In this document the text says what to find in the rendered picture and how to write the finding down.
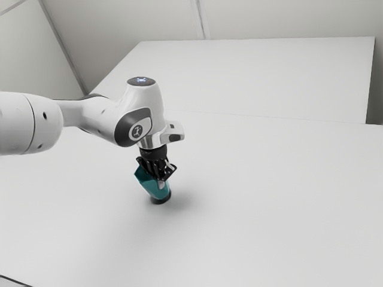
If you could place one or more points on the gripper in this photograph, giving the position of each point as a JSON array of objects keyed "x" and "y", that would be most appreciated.
[{"x": 153, "y": 160}]

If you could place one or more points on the teal faceted mug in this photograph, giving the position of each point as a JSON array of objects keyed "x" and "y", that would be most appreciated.
[{"x": 152, "y": 187}]

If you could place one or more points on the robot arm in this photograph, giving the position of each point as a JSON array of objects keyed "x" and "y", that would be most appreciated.
[{"x": 89, "y": 113}]

